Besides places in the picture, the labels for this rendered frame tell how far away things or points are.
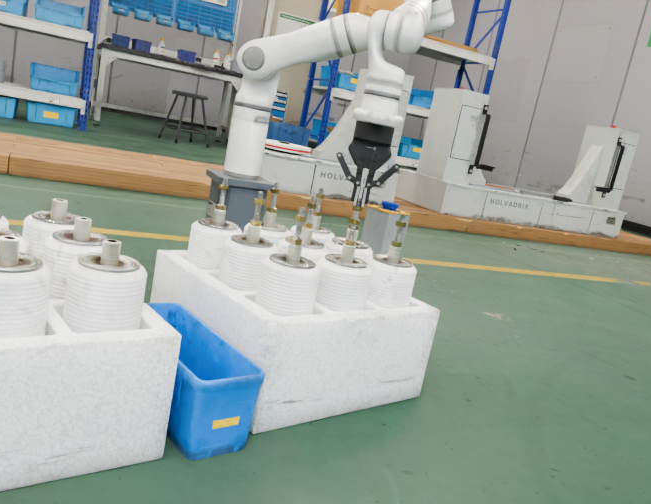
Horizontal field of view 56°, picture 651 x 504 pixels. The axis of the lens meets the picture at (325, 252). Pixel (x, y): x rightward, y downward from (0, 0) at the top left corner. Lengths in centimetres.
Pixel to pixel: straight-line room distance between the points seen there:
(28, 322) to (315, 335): 42
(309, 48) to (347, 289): 67
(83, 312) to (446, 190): 303
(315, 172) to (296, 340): 234
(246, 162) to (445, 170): 230
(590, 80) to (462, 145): 403
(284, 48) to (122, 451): 98
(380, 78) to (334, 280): 39
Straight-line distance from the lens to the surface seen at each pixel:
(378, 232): 136
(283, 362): 94
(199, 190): 299
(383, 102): 117
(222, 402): 87
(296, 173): 320
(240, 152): 153
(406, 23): 118
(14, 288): 76
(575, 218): 436
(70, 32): 558
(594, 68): 763
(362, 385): 109
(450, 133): 372
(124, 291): 79
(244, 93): 155
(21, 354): 76
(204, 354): 103
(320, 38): 149
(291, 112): 756
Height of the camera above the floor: 48
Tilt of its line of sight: 12 degrees down
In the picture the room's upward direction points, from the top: 11 degrees clockwise
